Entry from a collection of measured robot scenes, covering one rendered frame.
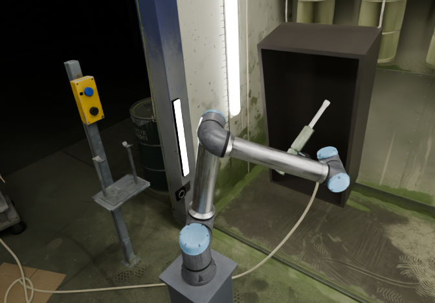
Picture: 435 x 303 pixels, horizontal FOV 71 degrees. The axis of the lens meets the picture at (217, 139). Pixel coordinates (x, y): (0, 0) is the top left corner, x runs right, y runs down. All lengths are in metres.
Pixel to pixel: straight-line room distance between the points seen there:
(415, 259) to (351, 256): 0.46
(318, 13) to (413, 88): 1.09
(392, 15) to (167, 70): 1.82
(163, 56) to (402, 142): 2.26
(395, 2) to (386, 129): 1.10
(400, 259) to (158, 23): 2.40
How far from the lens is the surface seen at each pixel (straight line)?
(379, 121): 3.28
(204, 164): 1.45
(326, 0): 3.07
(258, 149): 1.26
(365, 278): 2.63
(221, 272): 1.77
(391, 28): 2.94
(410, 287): 2.70
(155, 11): 1.98
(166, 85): 2.08
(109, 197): 2.12
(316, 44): 1.83
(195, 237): 1.57
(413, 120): 3.26
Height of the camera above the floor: 2.05
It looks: 30 degrees down
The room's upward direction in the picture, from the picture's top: 4 degrees counter-clockwise
